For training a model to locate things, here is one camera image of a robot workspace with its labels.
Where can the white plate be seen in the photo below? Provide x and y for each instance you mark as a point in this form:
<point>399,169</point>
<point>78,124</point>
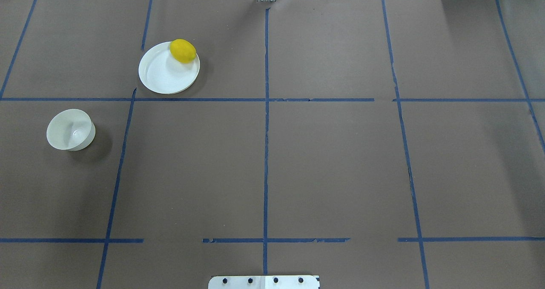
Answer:
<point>162,73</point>

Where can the white bowl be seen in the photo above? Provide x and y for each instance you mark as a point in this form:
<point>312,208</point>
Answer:
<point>71,130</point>

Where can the yellow lemon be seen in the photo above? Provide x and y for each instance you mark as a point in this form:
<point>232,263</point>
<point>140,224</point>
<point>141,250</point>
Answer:
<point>183,51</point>

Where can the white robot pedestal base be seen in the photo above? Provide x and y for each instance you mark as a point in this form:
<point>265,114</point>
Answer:
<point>265,282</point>

